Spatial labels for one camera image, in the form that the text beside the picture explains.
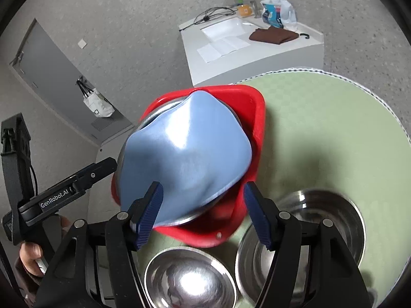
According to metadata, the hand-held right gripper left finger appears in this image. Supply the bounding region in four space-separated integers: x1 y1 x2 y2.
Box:
34 181 164 308

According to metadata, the small steel bowl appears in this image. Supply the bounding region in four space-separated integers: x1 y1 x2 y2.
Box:
144 247 238 308

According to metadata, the white and blue plastic bag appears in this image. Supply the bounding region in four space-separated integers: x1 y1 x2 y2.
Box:
260 0 297 29

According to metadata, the steel bowl under plate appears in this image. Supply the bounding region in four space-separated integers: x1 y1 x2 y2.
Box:
116 98 254 229

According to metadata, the light blue plate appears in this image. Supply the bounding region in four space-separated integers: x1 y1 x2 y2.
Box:
121 90 253 227

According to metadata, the white sink basin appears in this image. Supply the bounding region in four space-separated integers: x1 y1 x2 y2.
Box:
201 17 253 41

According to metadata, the brown folded cloth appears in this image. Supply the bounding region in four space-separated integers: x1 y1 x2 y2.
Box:
249 26 299 45

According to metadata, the white cabinet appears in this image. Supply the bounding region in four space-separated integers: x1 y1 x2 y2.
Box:
178 5 324 87

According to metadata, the black cable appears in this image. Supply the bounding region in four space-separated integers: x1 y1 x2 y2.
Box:
179 7 238 32

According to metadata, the red plastic basin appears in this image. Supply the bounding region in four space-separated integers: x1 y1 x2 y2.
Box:
111 85 266 248

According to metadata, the large steel bowl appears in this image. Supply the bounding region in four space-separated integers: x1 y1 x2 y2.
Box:
235 189 367 308

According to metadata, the white tote bag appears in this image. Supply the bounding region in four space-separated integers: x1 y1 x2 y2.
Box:
75 75 115 118

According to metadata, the person's left hand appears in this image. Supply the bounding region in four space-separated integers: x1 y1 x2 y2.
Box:
14 215 72 278

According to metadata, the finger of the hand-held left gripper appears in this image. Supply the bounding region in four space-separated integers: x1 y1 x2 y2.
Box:
71 157 118 193

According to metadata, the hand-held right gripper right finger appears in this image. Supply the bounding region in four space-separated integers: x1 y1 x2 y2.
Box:
243 181 378 308

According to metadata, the grey door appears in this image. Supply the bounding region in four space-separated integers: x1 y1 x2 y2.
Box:
9 17 135 146

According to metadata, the open white booklet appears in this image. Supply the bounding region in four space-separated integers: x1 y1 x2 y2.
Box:
197 36 251 64

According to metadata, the green round tablecloth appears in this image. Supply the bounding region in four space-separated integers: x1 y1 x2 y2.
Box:
132 69 411 308

